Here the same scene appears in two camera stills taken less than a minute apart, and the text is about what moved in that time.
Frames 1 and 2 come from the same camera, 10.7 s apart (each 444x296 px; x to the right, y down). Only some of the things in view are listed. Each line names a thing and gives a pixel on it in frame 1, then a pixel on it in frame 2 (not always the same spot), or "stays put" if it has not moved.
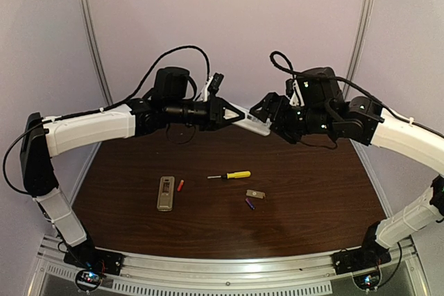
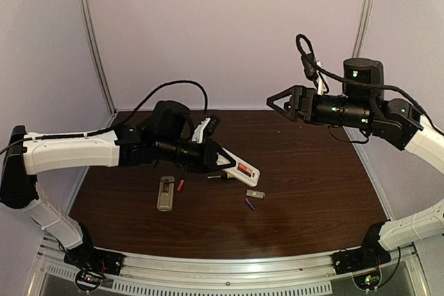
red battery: (180, 185) stays put
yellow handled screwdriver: (232, 175) stays put
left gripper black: (214, 110) to (210, 157)
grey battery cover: (257, 194) stays put
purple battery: (250, 204) stays put
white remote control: (253, 123) to (242, 170)
